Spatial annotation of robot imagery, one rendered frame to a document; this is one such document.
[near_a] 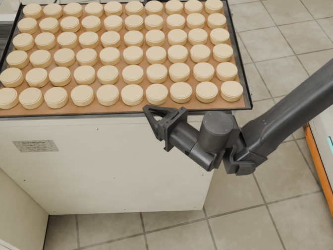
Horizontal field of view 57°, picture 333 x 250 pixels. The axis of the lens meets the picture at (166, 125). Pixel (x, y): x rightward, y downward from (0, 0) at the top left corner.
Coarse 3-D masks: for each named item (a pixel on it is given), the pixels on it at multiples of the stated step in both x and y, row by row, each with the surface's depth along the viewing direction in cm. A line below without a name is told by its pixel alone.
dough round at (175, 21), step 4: (168, 16) 85; (172, 16) 85; (176, 16) 85; (180, 16) 85; (168, 20) 84; (172, 20) 84; (176, 20) 84; (180, 20) 84; (184, 20) 84; (168, 24) 84; (172, 24) 83; (176, 24) 83; (180, 24) 83; (184, 24) 85; (168, 28) 85; (172, 28) 84; (176, 28) 84; (180, 28) 84
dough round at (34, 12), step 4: (28, 4) 88; (32, 4) 88; (36, 4) 88; (24, 8) 87; (28, 8) 87; (32, 8) 87; (36, 8) 87; (40, 8) 87; (24, 12) 86; (28, 12) 86; (32, 12) 86; (36, 12) 86; (40, 12) 87; (28, 16) 86; (32, 16) 86; (36, 16) 86; (40, 16) 87
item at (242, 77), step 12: (180, 0) 91; (204, 0) 92; (228, 12) 89; (228, 24) 86; (12, 36) 83; (12, 48) 81; (0, 60) 77; (240, 60) 78; (0, 72) 76; (240, 72) 76; (0, 84) 74; (240, 84) 74; (228, 108) 70; (240, 108) 70
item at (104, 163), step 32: (0, 128) 79; (32, 128) 79; (64, 128) 80; (96, 128) 80; (128, 128) 81; (0, 160) 93; (32, 160) 94; (64, 160) 95; (96, 160) 95; (128, 160) 96; (160, 160) 97; (192, 160) 98; (32, 192) 115; (64, 192) 117; (96, 192) 118; (128, 192) 119; (160, 192) 120; (192, 192) 121
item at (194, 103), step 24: (144, 24) 86; (96, 48) 81; (120, 48) 81; (144, 48) 81; (168, 48) 81; (24, 72) 76; (48, 72) 76; (72, 72) 76; (96, 72) 76; (120, 72) 76; (144, 72) 76; (168, 72) 76; (192, 72) 76; (96, 96) 72; (120, 96) 72; (144, 96) 72; (168, 96) 72; (192, 96) 72
